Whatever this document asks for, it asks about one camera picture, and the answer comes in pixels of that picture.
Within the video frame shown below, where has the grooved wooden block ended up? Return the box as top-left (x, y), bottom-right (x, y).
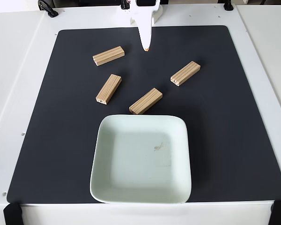
top-left (129, 88), bottom-right (163, 115)
top-left (92, 46), bottom-right (126, 67)
top-left (96, 74), bottom-right (122, 105)
top-left (170, 60), bottom-right (201, 87)

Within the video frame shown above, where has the pale green square plate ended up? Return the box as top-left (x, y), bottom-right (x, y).
top-left (89, 114), bottom-right (192, 204)

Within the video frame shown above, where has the black table mat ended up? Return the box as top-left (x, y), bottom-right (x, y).
top-left (6, 25), bottom-right (281, 204)

